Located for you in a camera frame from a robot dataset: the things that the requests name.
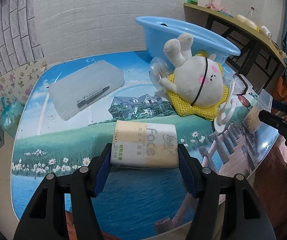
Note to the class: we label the wooden table with black legs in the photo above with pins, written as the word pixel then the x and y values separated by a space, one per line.
pixel 196 12

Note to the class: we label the clear box of white rings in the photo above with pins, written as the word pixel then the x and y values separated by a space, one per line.
pixel 238 85

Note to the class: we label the black elastic band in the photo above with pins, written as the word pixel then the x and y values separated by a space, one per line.
pixel 204 77

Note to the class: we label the clear plastic bottle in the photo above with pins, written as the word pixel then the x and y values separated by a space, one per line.
pixel 251 13

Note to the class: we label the white plastic hanger hook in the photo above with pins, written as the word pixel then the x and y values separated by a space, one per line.
pixel 223 116

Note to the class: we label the clear bag of cotton swabs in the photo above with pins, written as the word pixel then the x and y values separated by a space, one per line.
pixel 158 72

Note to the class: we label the clear plastic jar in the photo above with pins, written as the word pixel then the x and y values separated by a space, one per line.
pixel 265 31

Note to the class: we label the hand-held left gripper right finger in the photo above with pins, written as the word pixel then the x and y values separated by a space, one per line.
pixel 187 172

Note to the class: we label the green plastic container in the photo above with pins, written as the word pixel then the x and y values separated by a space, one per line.
pixel 192 1

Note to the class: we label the clear toothpick box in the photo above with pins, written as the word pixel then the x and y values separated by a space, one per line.
pixel 254 115

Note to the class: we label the light blue plastic basin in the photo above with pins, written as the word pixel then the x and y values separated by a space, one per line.
pixel 158 35

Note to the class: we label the translucent plastic case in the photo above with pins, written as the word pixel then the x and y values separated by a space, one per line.
pixel 83 85

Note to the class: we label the white plush toy yellow star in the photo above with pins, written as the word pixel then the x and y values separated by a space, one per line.
pixel 198 80

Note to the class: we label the beige and white tissue pack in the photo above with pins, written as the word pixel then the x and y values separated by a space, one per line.
pixel 143 145

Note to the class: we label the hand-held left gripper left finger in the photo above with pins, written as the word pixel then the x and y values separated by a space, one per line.
pixel 103 170

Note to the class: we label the scenic printed desktop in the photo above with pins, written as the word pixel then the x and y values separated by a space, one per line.
pixel 71 155

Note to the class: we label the teal plastic bag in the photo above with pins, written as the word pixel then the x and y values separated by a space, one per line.
pixel 11 117

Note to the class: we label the reddish pink cloth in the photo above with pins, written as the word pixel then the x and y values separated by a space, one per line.
pixel 278 205

